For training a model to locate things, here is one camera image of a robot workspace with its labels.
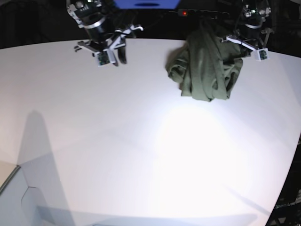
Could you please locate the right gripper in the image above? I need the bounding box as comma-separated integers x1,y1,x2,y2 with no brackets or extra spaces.
74,24,143,67

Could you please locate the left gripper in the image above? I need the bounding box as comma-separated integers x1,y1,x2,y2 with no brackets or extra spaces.
221,28,274,57

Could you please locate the olive green t-shirt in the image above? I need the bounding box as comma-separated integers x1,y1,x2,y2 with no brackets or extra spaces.
166,20,250,102

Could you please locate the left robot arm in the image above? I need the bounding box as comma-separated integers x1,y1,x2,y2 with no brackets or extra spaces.
221,0,274,61

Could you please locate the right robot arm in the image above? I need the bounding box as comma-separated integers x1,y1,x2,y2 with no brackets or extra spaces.
66,0,143,66

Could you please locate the black power strip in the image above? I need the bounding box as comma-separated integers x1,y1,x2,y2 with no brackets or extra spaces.
177,9,231,19

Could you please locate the blue box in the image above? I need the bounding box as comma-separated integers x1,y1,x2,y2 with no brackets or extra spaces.
114,0,180,9

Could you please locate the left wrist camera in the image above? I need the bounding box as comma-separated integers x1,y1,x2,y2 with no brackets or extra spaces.
254,48,269,61

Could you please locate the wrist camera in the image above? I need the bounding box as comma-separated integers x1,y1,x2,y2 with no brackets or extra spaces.
254,48,269,61
95,51,110,67

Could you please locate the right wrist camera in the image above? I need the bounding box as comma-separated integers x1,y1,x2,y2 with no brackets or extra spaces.
95,51,110,67

